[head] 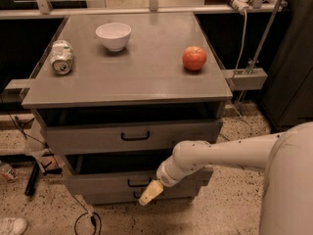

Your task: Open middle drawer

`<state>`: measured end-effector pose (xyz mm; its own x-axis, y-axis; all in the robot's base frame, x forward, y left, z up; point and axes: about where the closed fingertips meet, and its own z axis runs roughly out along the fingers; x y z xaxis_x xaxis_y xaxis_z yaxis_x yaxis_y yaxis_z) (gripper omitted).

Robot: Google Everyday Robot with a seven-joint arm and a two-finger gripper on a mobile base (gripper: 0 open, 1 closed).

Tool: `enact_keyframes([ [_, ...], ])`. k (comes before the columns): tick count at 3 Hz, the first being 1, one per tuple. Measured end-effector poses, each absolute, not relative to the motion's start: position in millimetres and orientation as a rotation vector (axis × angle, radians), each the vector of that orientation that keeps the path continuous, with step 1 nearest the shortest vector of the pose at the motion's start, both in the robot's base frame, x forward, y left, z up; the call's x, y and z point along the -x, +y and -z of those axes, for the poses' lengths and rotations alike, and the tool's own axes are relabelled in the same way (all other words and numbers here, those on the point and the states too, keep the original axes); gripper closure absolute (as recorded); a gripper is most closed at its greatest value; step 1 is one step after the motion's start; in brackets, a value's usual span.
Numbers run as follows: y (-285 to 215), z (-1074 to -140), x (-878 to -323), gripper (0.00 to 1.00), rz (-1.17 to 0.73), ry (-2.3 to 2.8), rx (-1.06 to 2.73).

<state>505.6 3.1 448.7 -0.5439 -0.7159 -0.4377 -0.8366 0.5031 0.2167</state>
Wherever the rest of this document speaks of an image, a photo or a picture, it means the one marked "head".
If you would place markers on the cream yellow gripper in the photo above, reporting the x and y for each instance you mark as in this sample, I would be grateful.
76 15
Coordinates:
165 176

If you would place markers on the grey drawer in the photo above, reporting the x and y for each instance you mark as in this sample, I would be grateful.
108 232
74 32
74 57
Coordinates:
134 195
93 174
124 137

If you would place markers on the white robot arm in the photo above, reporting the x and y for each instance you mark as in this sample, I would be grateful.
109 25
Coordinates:
286 158

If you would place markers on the grey top drawer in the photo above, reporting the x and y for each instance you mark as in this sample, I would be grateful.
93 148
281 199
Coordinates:
124 137

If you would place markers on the grey bottom drawer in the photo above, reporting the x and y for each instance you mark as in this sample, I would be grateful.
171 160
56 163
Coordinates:
134 195

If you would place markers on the grey drawer cabinet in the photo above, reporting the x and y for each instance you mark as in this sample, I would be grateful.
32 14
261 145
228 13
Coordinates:
144 82

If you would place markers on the black clamp tool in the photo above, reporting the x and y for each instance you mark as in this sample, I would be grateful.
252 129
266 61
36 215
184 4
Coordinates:
39 168

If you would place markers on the red apple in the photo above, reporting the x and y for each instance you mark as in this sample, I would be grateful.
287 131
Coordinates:
194 58

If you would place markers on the plastic bottle on floor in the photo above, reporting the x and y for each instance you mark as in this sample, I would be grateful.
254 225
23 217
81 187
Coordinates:
7 171

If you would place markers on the white sneaker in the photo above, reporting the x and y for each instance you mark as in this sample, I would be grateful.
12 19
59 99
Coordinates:
12 226

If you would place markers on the white ceramic bowl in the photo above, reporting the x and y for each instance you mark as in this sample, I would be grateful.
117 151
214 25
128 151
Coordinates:
114 36

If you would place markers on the crushed white soda can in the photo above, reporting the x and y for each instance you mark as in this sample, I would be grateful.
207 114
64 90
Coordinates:
61 57

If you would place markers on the metal diagonal rod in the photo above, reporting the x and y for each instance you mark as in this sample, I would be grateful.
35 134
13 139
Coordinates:
251 63

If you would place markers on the grey metal side bracket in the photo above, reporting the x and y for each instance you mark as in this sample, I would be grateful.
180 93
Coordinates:
239 80

